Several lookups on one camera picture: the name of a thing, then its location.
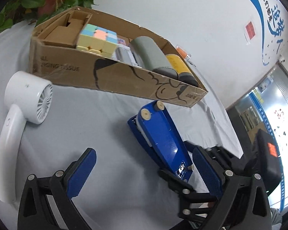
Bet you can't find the brown cardboard box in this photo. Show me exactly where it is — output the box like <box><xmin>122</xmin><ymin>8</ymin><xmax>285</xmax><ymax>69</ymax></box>
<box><xmin>29</xmin><ymin>7</ymin><xmax>208</xmax><ymax>108</ymax></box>

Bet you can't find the colourful printed flat box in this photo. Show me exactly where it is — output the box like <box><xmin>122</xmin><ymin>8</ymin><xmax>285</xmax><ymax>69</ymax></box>
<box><xmin>118</xmin><ymin>37</ymin><xmax>130</xmax><ymax>46</ymax></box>

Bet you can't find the blue stapler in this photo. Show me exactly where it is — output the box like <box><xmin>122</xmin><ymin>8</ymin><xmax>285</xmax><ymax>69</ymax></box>
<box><xmin>127</xmin><ymin>100</ymin><xmax>194</xmax><ymax>182</ymax></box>

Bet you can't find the red wall sign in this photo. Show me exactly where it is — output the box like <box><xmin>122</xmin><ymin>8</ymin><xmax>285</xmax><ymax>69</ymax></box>
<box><xmin>243</xmin><ymin>20</ymin><xmax>257</xmax><ymax>45</ymax></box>

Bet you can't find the pastel rubik's cube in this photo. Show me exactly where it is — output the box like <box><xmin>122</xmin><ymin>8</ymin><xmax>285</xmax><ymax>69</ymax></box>
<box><xmin>76</xmin><ymin>24</ymin><xmax>118</xmax><ymax>58</ymax></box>

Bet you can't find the glass door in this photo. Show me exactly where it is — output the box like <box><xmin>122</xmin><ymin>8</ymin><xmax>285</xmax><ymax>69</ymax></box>
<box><xmin>226</xmin><ymin>63</ymin><xmax>288</xmax><ymax>212</ymax></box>

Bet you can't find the silver metal can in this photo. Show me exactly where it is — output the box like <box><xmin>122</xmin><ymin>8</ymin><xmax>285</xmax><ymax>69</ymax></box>
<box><xmin>129</xmin><ymin>36</ymin><xmax>178</xmax><ymax>80</ymax></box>

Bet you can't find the black camera box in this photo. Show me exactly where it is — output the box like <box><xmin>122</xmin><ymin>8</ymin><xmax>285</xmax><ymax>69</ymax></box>
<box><xmin>250</xmin><ymin>128</ymin><xmax>284</xmax><ymax>190</ymax></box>

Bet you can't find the yellow labelled dark jar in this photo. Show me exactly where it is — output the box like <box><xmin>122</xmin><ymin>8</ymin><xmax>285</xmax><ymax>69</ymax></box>
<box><xmin>166</xmin><ymin>54</ymin><xmax>199</xmax><ymax>87</ymax></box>

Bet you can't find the white handheld fan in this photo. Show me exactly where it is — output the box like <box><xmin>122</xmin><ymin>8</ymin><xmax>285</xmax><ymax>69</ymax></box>
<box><xmin>0</xmin><ymin>71</ymin><xmax>53</xmax><ymax>204</ymax></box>

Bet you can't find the orange capped clear container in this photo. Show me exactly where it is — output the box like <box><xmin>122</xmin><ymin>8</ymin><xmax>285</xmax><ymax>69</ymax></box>
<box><xmin>176</xmin><ymin>45</ymin><xmax>193</xmax><ymax>64</ymax></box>

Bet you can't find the white tablecloth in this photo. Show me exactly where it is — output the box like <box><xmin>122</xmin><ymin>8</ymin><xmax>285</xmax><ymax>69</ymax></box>
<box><xmin>0</xmin><ymin>22</ymin><xmax>243</xmax><ymax>229</ymax></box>

